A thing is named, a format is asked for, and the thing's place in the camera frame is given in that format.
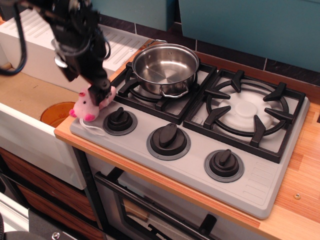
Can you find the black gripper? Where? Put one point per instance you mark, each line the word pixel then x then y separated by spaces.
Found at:
pixel 87 61

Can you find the pink stuffed pig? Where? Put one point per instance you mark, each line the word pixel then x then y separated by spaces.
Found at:
pixel 86 111

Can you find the stainless steel pan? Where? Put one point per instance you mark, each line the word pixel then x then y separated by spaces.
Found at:
pixel 166 69

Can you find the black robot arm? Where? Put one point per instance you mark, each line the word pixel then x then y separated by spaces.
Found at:
pixel 79 42

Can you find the black left stove knob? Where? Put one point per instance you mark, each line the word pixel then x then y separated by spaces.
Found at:
pixel 120 122

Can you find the black stove knob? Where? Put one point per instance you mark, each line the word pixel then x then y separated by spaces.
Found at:
pixel 224 166
pixel 120 122
pixel 168 143

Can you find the black middle stove knob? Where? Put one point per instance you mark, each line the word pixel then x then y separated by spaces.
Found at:
pixel 168 143

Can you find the grey toy stove top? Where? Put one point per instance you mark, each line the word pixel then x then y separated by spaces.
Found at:
pixel 254 193

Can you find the black right stove knob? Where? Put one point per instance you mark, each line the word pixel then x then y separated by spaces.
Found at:
pixel 224 166

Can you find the orange plastic bowl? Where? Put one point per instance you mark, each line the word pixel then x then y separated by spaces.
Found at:
pixel 57 113

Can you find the white toy sink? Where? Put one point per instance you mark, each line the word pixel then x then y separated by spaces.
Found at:
pixel 26 95

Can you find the black left burner grate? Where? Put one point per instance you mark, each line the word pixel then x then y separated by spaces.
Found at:
pixel 130 93

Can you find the black burner grate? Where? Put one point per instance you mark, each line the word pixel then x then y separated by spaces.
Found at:
pixel 255 116
pixel 130 93

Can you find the black right burner grate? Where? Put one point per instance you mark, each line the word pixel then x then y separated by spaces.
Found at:
pixel 255 116

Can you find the wooden drawer fronts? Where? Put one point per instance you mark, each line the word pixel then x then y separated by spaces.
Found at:
pixel 49 196

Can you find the oven door with black handle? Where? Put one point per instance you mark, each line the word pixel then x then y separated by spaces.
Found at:
pixel 152 213

